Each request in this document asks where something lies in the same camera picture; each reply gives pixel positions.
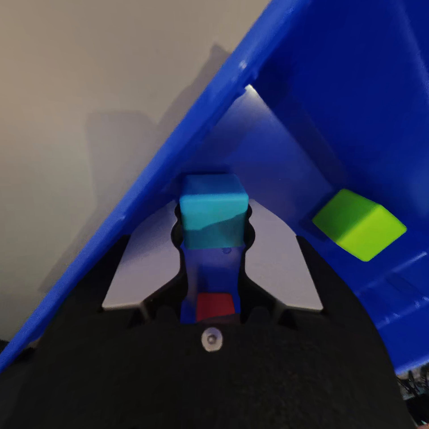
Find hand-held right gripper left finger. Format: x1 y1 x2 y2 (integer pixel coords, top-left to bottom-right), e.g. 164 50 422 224
101 200 186 324

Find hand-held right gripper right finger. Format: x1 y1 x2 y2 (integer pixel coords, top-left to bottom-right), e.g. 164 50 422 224
236 198 324 324

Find red cube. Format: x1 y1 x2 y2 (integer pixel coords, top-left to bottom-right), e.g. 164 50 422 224
196 292 236 322

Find green cube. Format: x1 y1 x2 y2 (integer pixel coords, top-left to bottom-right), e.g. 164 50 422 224
312 188 408 263

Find cyan cube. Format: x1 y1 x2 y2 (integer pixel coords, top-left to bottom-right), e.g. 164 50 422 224
179 174 250 250

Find blue plastic bin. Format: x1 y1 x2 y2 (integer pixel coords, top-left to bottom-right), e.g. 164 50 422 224
0 0 429 374

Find grey desk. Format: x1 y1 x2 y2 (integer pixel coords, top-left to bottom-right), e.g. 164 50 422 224
0 0 272 346

